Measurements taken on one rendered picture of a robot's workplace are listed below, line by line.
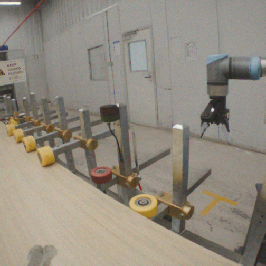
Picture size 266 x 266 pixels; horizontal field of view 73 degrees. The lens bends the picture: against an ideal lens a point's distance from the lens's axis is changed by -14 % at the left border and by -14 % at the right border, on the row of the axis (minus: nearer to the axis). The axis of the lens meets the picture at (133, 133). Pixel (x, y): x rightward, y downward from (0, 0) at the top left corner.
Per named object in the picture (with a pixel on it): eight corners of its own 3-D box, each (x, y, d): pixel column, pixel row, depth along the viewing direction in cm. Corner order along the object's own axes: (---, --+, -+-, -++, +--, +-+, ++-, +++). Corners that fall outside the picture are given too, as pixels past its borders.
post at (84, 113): (98, 196, 107) (84, 107, 92) (102, 198, 105) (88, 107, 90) (93, 198, 105) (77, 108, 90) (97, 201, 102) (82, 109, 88)
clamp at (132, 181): (117, 175, 89) (116, 164, 88) (139, 185, 80) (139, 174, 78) (107, 180, 86) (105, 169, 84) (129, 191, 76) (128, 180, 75)
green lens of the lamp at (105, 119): (111, 116, 74) (110, 111, 73) (122, 119, 70) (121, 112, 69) (97, 121, 70) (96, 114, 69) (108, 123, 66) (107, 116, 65)
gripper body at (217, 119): (229, 122, 84) (230, 94, 81) (221, 126, 79) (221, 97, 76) (214, 119, 90) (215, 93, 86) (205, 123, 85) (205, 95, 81)
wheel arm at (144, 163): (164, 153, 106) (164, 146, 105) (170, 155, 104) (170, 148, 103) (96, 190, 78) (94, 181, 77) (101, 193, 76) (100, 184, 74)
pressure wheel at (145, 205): (131, 221, 63) (128, 193, 60) (155, 219, 63) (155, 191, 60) (132, 239, 56) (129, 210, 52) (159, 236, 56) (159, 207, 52)
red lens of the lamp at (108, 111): (110, 110, 73) (110, 104, 73) (121, 111, 69) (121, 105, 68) (96, 113, 69) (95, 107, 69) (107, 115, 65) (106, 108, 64)
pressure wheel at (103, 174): (106, 187, 85) (102, 163, 81) (119, 194, 79) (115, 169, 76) (91, 195, 79) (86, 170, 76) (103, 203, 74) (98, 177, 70)
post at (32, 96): (44, 151, 157) (33, 92, 142) (46, 152, 155) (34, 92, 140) (40, 152, 155) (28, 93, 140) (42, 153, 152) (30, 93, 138)
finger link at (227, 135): (239, 138, 81) (229, 120, 82) (234, 142, 77) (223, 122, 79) (234, 141, 83) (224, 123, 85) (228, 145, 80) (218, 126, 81)
